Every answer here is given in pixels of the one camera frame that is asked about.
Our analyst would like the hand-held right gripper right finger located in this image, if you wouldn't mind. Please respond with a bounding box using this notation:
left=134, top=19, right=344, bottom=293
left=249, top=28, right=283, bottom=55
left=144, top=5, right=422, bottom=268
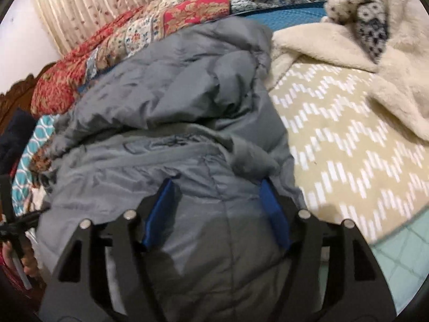
left=259, top=178, right=397, bottom=322

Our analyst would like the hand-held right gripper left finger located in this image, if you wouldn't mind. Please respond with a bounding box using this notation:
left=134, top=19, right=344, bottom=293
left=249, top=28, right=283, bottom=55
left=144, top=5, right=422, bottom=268
left=40, top=178, right=182, bottom=322

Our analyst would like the grey puffer jacket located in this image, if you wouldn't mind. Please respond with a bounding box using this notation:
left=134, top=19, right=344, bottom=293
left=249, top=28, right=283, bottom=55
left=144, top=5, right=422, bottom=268
left=35, top=17, right=322, bottom=322

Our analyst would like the person's left hand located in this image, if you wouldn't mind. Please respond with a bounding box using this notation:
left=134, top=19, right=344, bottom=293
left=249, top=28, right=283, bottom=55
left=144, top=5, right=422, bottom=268
left=1, top=241, right=40, bottom=279

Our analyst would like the teal and white patterned cloth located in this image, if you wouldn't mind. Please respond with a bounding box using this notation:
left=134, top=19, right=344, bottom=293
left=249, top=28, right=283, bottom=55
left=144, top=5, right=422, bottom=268
left=12, top=114, right=59, bottom=217

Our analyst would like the dark navy cloth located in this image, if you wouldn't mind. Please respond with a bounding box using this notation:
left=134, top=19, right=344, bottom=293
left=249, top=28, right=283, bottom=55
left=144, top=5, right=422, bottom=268
left=0, top=109, right=37, bottom=178

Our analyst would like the beige zigzag blanket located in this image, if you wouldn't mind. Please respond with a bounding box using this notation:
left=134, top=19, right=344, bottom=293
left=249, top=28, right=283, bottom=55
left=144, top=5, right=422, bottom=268
left=268, top=55, right=429, bottom=245

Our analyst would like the carved wooden headboard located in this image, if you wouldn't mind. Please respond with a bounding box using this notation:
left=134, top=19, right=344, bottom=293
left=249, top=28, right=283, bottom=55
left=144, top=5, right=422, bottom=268
left=0, top=62, right=57, bottom=135

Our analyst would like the pale green quilted sheet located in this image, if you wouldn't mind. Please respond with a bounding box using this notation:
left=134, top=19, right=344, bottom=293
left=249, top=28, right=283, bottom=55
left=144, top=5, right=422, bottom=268
left=317, top=213, right=429, bottom=314

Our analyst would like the red floral patchwork quilt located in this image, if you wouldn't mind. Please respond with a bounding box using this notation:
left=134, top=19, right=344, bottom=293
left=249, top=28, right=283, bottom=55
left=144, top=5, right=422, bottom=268
left=30, top=0, right=232, bottom=118

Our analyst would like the cream fleece blanket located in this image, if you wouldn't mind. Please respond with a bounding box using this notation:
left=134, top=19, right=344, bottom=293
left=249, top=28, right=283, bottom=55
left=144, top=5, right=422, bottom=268
left=268, top=0, right=429, bottom=141

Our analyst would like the blue quilted mat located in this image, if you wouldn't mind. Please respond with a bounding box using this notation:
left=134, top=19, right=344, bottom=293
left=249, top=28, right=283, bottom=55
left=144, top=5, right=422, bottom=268
left=239, top=2, right=329, bottom=34

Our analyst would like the cream floral curtain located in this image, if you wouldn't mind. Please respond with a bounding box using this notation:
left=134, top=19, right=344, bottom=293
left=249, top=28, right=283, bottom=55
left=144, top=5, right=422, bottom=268
left=28, top=0, right=191, bottom=56

